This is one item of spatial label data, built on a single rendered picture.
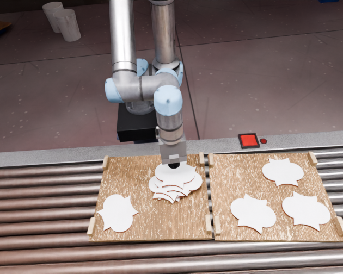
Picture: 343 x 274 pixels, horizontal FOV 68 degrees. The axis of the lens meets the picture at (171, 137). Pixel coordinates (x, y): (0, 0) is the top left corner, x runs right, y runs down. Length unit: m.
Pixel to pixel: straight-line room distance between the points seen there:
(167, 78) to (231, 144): 0.50
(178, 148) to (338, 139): 0.75
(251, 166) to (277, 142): 0.20
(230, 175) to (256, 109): 1.77
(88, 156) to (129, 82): 0.51
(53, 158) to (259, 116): 1.98
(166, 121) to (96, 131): 1.95
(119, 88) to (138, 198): 0.42
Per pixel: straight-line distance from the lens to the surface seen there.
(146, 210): 0.94
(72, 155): 1.20
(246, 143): 1.13
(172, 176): 0.94
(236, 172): 1.02
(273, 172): 1.04
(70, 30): 4.28
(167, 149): 0.78
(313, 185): 1.07
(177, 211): 0.93
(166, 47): 1.05
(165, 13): 0.99
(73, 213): 1.03
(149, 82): 0.75
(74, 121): 2.81
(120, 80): 0.77
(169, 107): 0.66
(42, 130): 2.87
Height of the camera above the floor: 1.77
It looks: 48 degrees down
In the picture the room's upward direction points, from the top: 5 degrees counter-clockwise
